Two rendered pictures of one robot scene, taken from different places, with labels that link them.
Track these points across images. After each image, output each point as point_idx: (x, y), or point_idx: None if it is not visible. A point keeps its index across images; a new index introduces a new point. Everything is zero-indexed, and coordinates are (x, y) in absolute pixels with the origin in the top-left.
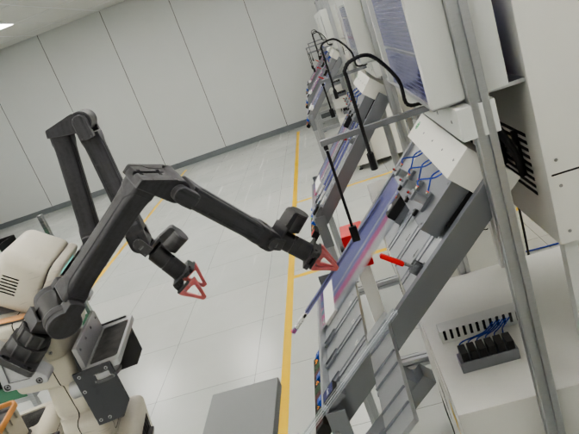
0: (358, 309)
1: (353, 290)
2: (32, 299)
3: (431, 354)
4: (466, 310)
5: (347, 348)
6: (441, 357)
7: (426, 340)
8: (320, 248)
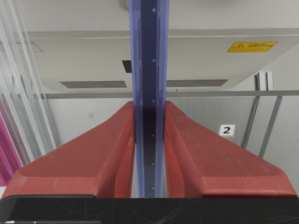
0: (216, 101)
1: (74, 109)
2: None
3: (123, 45)
4: None
5: (292, 159)
6: (187, 20)
7: (108, 38)
8: (217, 207)
